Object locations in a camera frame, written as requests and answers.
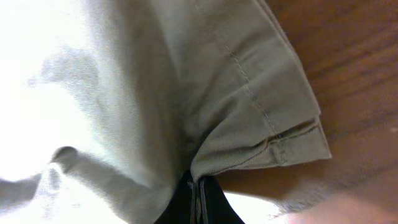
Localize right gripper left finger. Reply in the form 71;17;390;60
154;170;196;224

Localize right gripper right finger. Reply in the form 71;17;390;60
200;176;244;224

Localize khaki shorts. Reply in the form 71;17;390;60
1;0;331;223

